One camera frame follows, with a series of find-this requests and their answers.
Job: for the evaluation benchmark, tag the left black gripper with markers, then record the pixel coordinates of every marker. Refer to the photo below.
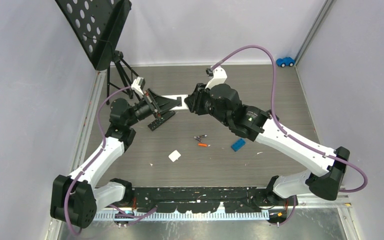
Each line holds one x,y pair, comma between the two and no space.
159,103

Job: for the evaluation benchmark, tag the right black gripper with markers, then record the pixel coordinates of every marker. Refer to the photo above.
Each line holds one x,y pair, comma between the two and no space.
194,101

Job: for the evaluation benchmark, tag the white red remote control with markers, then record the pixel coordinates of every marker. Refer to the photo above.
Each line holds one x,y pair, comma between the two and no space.
177,102

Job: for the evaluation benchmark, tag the white battery cover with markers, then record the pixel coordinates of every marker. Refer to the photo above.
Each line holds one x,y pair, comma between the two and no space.
174,156

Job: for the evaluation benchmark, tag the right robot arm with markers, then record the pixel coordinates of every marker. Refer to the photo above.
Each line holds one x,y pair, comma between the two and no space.
323,175

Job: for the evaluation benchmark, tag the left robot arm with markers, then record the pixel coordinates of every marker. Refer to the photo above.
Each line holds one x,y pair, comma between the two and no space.
75,198

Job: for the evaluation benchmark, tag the black remote control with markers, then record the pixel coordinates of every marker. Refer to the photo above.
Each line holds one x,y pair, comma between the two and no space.
161,121

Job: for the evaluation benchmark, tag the blue toy brick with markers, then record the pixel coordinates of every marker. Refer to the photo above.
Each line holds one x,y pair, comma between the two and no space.
238,144

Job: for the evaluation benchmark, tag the blue toy car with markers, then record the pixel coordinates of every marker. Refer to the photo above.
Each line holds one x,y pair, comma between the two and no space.
286,61

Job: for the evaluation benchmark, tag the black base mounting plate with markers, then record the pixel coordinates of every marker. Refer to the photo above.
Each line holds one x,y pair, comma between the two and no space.
201,200

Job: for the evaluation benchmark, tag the black perforated music stand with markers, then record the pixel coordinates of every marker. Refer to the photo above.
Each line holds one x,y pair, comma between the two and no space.
98,25

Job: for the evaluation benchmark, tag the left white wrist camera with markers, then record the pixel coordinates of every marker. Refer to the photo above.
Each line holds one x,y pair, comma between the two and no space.
138,86

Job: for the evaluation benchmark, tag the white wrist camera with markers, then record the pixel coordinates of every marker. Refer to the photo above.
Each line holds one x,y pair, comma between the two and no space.
216,77
138,86

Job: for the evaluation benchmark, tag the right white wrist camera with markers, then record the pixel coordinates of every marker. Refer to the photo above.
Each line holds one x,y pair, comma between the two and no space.
216,77

